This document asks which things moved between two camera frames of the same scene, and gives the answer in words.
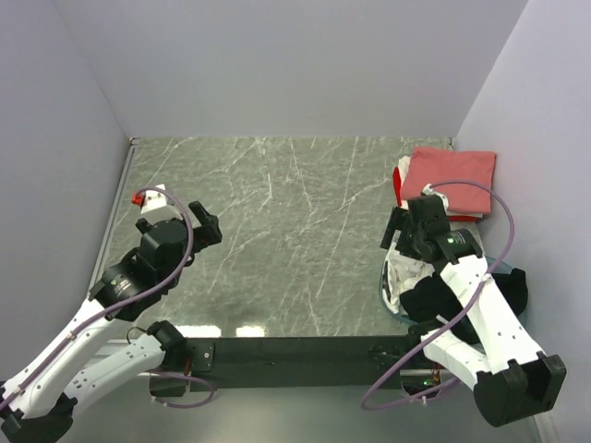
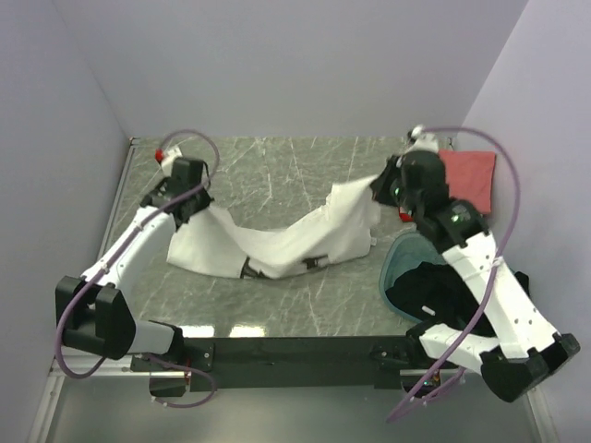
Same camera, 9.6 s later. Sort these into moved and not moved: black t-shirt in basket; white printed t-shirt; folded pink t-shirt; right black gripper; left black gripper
Moved: right black gripper; left black gripper; white printed t-shirt
Not moved: folded pink t-shirt; black t-shirt in basket
